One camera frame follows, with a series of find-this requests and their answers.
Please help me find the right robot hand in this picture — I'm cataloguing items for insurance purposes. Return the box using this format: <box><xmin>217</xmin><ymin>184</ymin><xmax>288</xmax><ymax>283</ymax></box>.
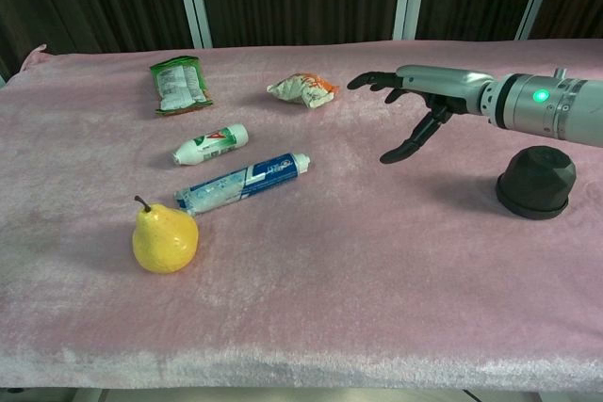
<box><xmin>347</xmin><ymin>64</ymin><xmax>494</xmax><ymax>165</ymax></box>

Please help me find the black faceted round object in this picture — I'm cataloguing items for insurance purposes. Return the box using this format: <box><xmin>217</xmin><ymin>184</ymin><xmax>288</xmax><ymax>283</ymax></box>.
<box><xmin>495</xmin><ymin>144</ymin><xmax>578</xmax><ymax>221</ymax></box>

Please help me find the crumpled orange white packet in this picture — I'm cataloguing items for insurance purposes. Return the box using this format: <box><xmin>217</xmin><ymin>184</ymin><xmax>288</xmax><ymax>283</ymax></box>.
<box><xmin>266</xmin><ymin>72</ymin><xmax>340</xmax><ymax>110</ymax></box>

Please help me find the pink plush table cloth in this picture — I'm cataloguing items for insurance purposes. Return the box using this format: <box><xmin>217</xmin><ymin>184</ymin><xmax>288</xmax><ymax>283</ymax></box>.
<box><xmin>0</xmin><ymin>37</ymin><xmax>603</xmax><ymax>394</ymax></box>

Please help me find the blue white toothpaste tube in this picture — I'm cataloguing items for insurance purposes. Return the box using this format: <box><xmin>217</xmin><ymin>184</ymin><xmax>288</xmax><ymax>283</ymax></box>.
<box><xmin>174</xmin><ymin>152</ymin><xmax>312</xmax><ymax>216</ymax></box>

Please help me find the small white bottle green print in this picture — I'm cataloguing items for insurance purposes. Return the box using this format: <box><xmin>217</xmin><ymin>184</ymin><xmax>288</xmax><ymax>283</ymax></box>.
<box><xmin>171</xmin><ymin>122</ymin><xmax>250</xmax><ymax>168</ymax></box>

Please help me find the green snack packet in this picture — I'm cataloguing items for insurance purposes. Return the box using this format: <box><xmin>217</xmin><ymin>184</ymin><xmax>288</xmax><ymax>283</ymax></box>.
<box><xmin>149</xmin><ymin>56</ymin><xmax>217</xmax><ymax>119</ymax></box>

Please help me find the yellow pear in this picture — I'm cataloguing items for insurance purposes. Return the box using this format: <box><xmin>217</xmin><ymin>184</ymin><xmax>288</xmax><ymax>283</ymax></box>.
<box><xmin>131</xmin><ymin>194</ymin><xmax>200</xmax><ymax>275</ymax></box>

